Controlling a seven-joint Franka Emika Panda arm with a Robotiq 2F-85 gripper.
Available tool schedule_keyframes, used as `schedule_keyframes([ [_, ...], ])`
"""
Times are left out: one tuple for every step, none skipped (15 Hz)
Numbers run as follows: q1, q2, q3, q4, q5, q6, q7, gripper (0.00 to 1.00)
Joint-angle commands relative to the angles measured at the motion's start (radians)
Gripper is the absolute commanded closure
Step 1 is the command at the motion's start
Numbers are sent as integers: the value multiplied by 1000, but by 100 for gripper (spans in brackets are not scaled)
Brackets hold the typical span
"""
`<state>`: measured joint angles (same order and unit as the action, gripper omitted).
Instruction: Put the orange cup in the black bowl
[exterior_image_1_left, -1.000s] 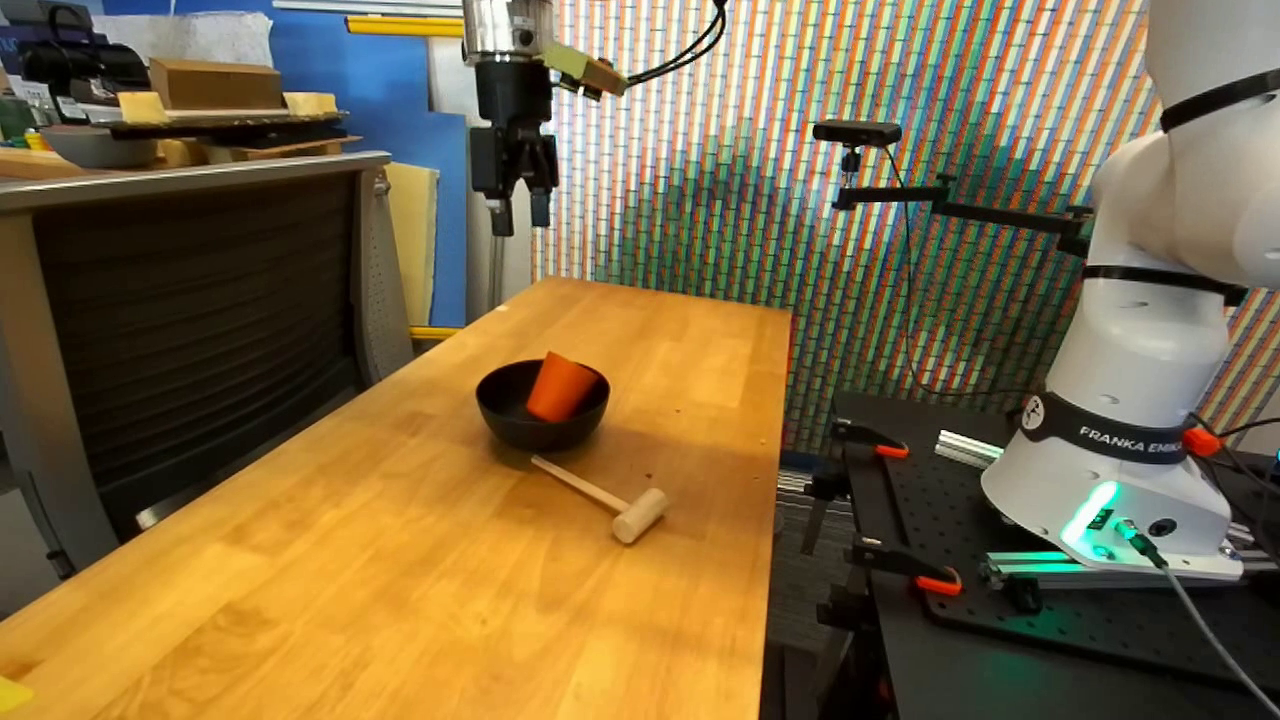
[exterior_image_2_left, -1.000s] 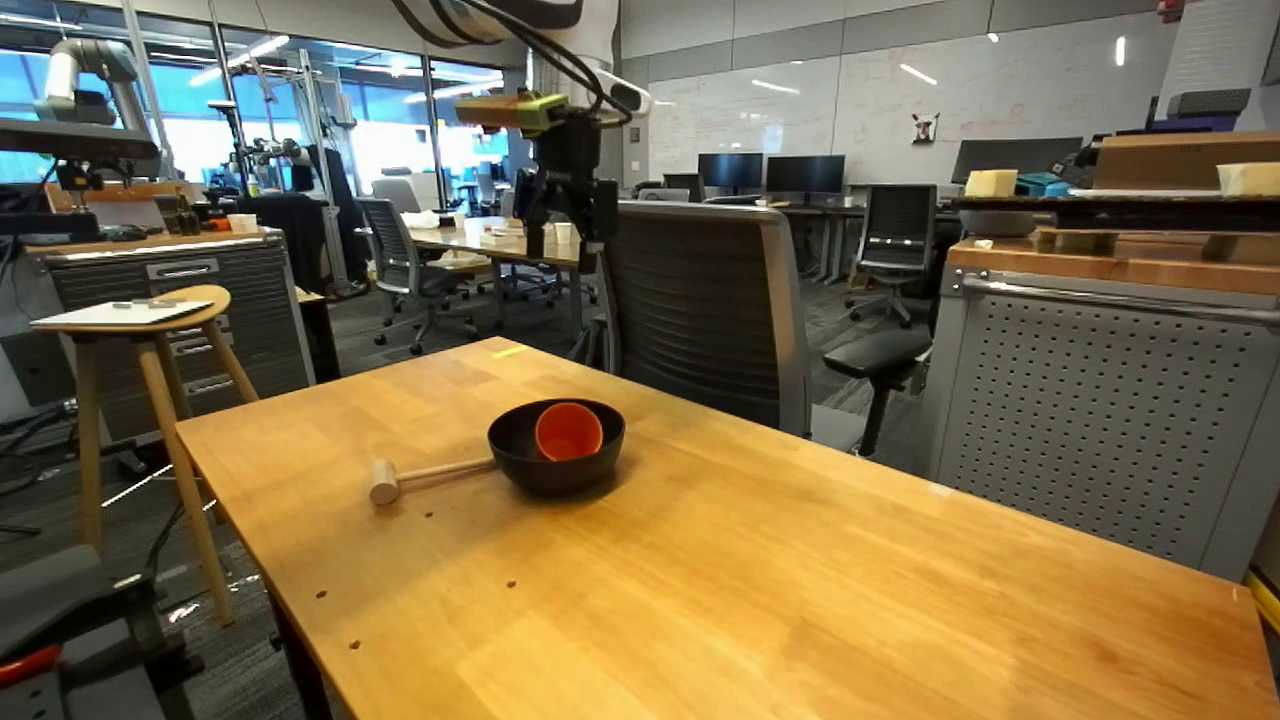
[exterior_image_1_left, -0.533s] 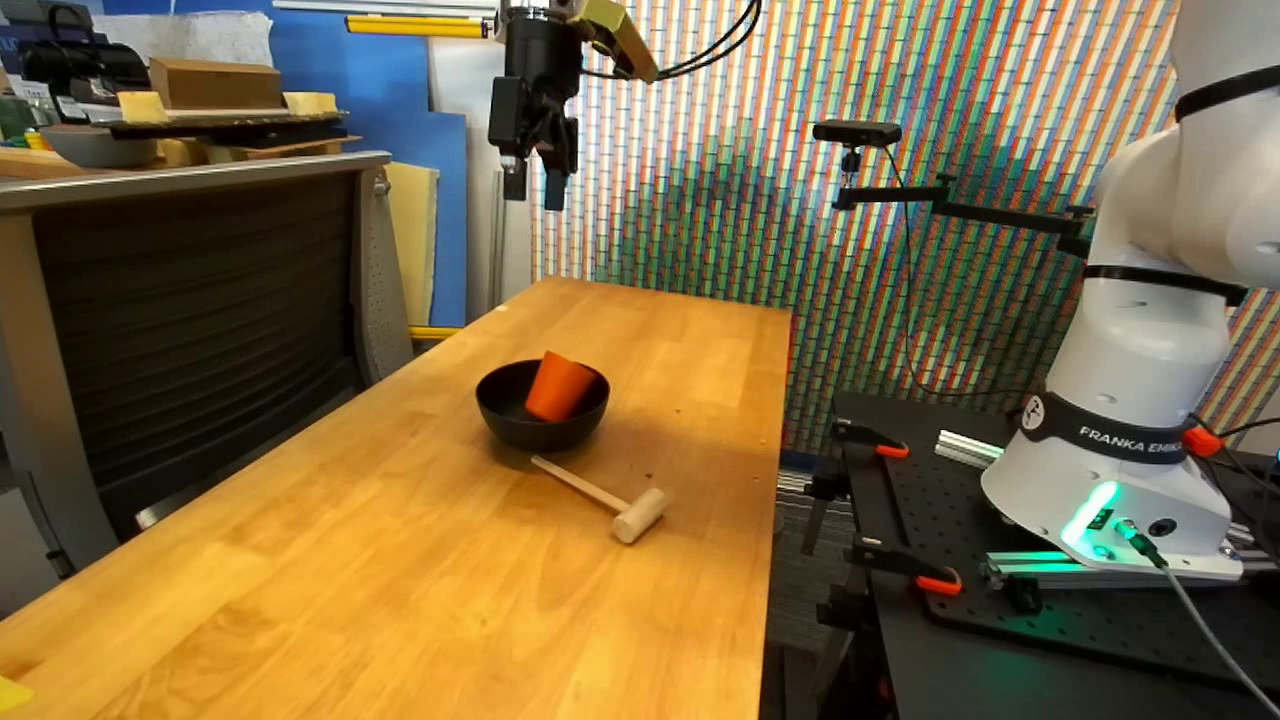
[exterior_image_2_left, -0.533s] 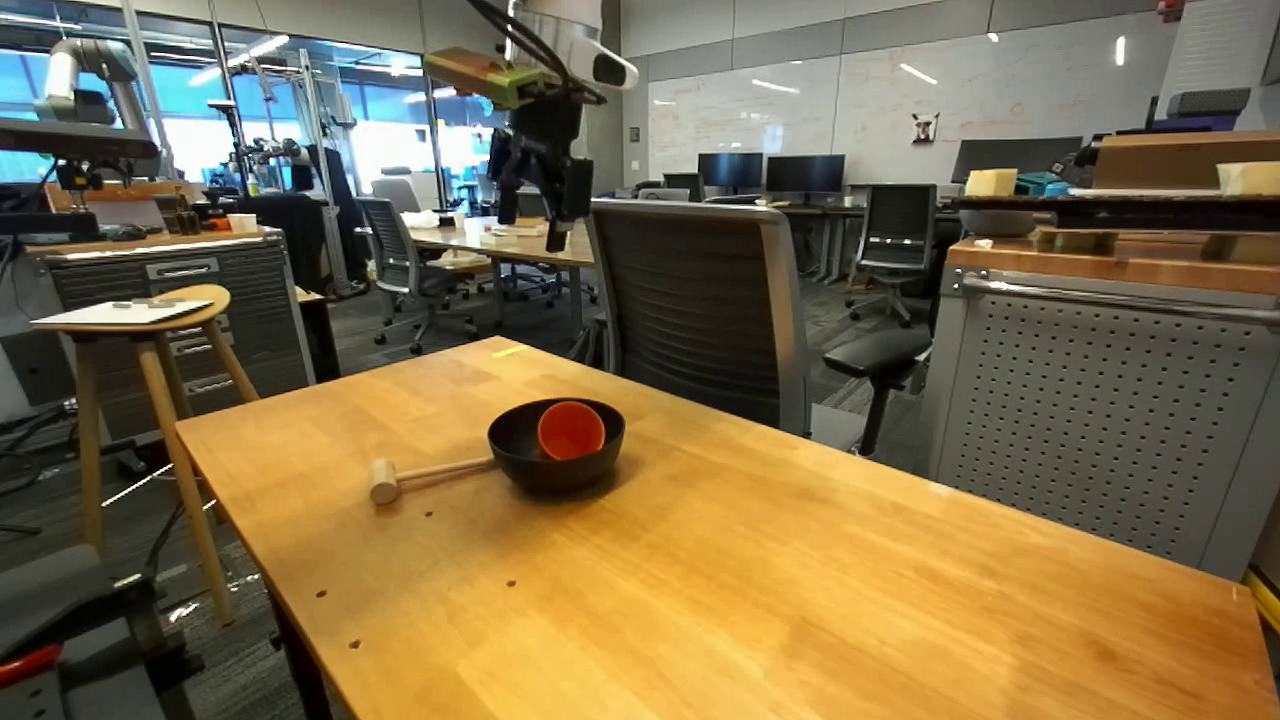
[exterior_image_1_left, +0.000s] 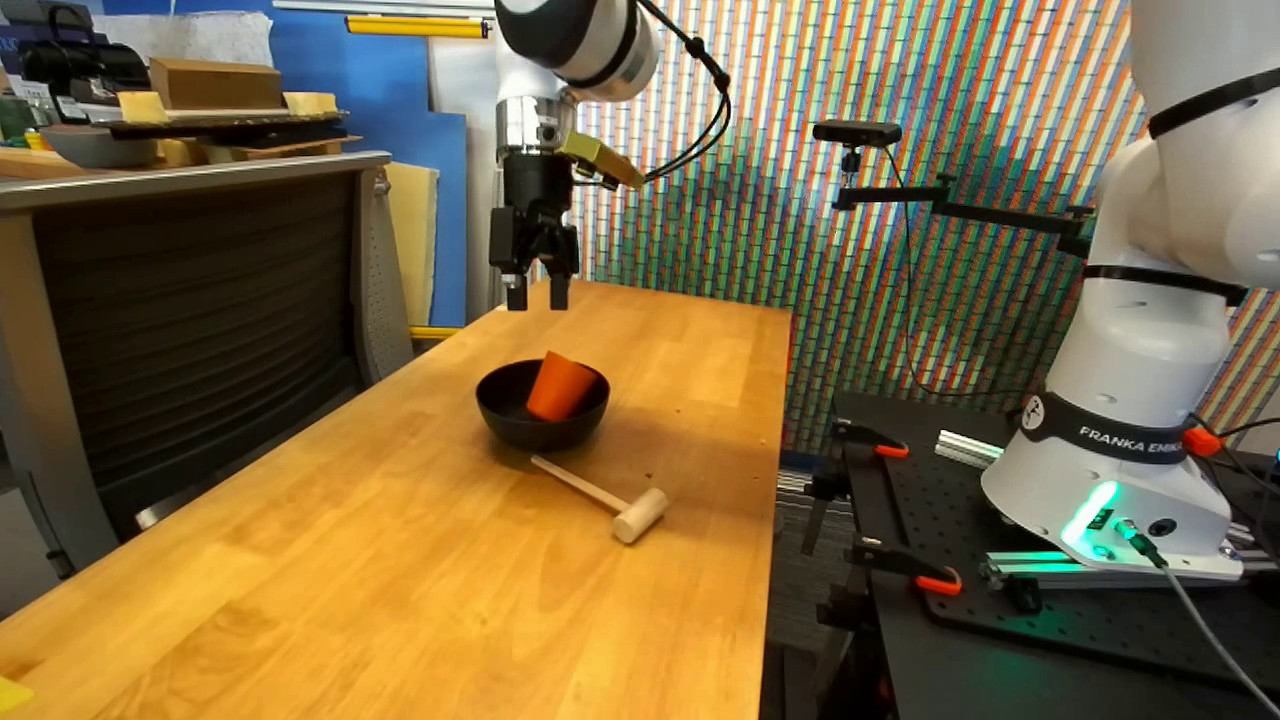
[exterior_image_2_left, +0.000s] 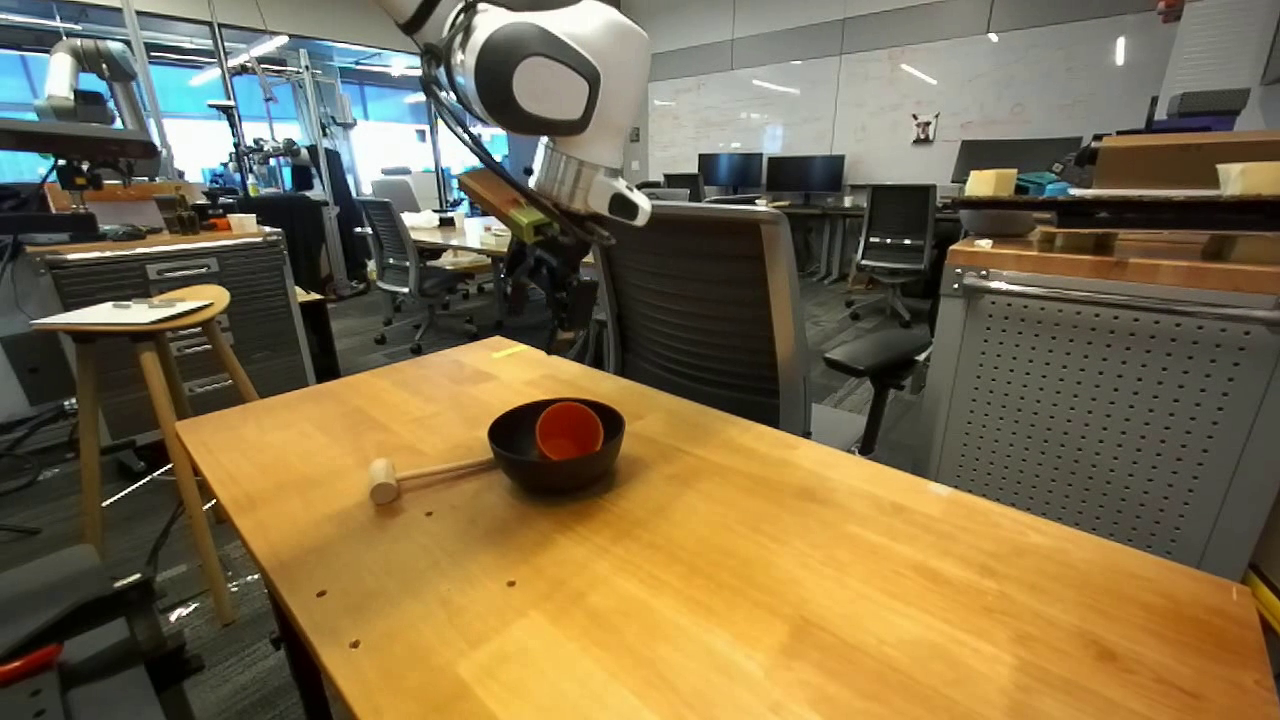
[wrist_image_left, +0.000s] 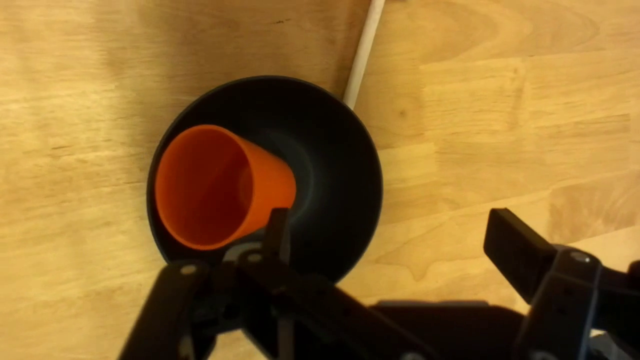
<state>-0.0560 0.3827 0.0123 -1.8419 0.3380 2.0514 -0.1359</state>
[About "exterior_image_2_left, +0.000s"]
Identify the small wooden mallet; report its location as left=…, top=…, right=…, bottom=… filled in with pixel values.
left=366, top=453, right=499, bottom=515

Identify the yellow strip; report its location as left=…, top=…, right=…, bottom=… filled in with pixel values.
left=1245, top=567, right=1280, bottom=642

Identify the white paper sheet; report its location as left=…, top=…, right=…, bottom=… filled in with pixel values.
left=32, top=292, right=215, bottom=338

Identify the wide black monitor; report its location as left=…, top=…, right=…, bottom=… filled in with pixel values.
left=950, top=135, right=1087, bottom=188

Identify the black flat board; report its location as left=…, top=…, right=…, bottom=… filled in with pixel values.
left=1051, top=186, right=1280, bottom=232

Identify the black clamp with orange handle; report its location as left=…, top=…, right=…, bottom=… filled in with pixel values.
left=0, top=642, right=67, bottom=692

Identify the black bowl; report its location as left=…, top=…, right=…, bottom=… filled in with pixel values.
left=483, top=391, right=627, bottom=502

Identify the grey duct pipe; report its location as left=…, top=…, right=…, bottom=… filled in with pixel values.
left=36, top=35, right=152, bottom=121

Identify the yellow foam block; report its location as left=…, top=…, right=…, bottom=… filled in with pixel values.
left=1211, top=156, right=1280, bottom=200
left=960, top=166, right=1024, bottom=204

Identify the black mesh chair grey frame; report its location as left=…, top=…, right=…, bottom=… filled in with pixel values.
left=597, top=197, right=816, bottom=439

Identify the grey office chair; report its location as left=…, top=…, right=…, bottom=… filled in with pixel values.
left=353, top=197, right=433, bottom=351

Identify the black chair seat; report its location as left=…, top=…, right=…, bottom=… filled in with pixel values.
left=822, top=322, right=935, bottom=461

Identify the black office chair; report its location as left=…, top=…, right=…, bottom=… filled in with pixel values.
left=847, top=179, right=940, bottom=330

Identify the orange plastic cup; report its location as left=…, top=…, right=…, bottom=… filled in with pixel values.
left=532, top=402, right=614, bottom=468

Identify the wooden stool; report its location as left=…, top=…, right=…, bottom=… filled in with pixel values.
left=30, top=281, right=267, bottom=632

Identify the brown cardboard box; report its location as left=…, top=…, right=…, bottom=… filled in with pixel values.
left=1091, top=128, right=1280, bottom=194

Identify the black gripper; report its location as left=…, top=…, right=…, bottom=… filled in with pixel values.
left=499, top=229, right=600, bottom=359

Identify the black computer monitor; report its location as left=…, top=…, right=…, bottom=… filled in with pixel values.
left=696, top=148, right=769, bottom=200
left=763, top=151, right=847, bottom=200

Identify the grey perforated metal cabinet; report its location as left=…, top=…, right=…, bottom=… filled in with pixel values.
left=925, top=264, right=1280, bottom=584

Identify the grey drawer cabinet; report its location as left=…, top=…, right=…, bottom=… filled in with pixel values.
left=30, top=229, right=312, bottom=438

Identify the white office desk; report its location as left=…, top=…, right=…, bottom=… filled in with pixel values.
left=397, top=211, right=522, bottom=264

